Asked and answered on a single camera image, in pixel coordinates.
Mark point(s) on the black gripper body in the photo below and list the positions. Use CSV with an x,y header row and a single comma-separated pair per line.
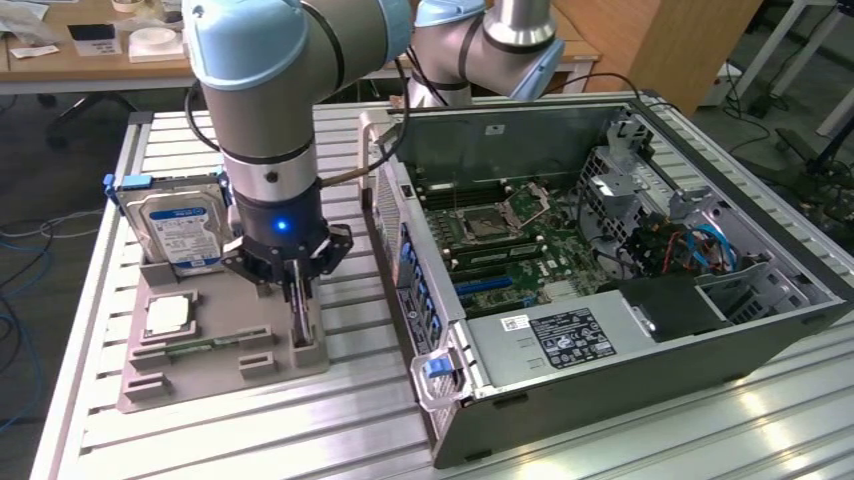
x,y
281,225

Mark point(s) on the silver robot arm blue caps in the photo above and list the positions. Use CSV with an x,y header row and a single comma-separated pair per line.
x,y
267,75

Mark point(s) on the grey parts rack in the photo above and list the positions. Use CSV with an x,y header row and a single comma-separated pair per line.
x,y
227,320

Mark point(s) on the silver CPU chip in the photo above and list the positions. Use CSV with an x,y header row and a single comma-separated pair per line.
x,y
167,315

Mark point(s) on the green loose RAM stick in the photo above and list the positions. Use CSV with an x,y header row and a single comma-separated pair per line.
x,y
201,344

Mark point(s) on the CPU socket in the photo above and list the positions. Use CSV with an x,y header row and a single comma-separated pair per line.
x,y
482,222

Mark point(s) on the blue expansion slot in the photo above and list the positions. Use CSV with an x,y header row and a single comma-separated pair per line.
x,y
481,286

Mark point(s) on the installed RAM stick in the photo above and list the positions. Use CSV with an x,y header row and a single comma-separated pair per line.
x,y
501,254

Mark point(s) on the blue card latch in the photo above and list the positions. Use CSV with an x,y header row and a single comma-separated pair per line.
x,y
437,369

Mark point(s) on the metal socket cover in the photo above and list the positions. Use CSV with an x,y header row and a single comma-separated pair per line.
x,y
530,200

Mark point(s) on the grey power supply unit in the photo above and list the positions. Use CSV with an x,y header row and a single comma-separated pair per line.
x,y
494,360

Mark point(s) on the green motherboard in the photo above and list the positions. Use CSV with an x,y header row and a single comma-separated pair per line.
x,y
554,260

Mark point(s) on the white box holding tape roll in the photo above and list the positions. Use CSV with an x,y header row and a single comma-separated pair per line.
x,y
155,45

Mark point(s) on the metal disk bay cage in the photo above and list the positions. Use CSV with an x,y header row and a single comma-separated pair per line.
x,y
614,200

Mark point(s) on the wooden desk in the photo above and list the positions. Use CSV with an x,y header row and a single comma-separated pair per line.
x,y
67,70

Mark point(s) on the white box with black top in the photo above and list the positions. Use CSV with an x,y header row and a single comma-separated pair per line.
x,y
96,40

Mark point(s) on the open black PC case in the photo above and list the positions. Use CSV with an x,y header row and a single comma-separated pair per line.
x,y
601,400

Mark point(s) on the beige tape roll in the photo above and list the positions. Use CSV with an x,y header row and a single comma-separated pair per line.
x,y
127,5

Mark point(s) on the white paper card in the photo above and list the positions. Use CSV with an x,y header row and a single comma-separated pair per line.
x,y
34,51

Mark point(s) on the clear plastic bag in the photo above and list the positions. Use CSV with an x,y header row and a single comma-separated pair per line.
x,y
27,27

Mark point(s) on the wooden cabinet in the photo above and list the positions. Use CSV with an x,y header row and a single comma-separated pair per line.
x,y
668,50

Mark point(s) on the hard disk with blue bracket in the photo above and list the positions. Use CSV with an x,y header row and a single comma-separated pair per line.
x,y
174,225

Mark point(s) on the grey card retention bracket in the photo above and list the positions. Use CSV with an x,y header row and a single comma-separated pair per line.
x,y
441,395

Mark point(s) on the white table frame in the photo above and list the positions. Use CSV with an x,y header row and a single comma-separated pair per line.
x,y
781,40

